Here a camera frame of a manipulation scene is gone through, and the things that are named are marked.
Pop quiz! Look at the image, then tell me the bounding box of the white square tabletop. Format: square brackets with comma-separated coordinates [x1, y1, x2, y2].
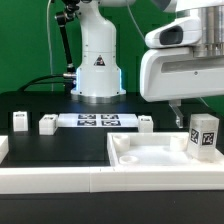
[107, 132, 224, 166]

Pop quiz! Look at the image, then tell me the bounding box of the grey thin cable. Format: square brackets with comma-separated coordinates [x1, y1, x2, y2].
[46, 0, 56, 92]

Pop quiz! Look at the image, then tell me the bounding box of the white U-shaped obstacle fence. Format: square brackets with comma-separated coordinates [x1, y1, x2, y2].
[0, 134, 224, 195]

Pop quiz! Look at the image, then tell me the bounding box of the white marker base plate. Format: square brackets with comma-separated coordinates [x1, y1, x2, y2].
[58, 113, 138, 127]

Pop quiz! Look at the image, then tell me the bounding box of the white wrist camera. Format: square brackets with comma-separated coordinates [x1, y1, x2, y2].
[145, 17, 202, 49]

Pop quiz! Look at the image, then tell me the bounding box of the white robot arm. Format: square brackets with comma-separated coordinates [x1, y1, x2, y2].
[72, 0, 224, 126]

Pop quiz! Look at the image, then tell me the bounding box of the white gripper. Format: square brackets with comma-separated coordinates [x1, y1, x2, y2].
[140, 47, 224, 128]

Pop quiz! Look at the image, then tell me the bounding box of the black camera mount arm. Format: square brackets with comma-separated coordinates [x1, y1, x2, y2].
[55, 0, 80, 78]

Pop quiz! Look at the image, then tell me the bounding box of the black cable bundle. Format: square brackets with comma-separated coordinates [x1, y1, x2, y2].
[18, 73, 76, 92]

